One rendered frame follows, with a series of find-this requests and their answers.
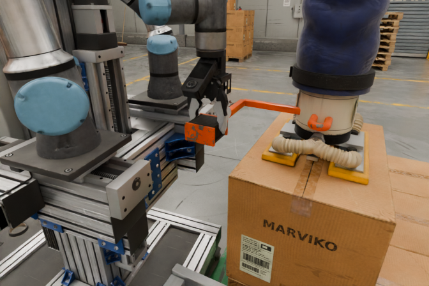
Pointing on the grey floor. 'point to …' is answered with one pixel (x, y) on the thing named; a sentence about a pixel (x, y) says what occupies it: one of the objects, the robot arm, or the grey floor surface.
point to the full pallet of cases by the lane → (239, 32)
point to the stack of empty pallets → (387, 39)
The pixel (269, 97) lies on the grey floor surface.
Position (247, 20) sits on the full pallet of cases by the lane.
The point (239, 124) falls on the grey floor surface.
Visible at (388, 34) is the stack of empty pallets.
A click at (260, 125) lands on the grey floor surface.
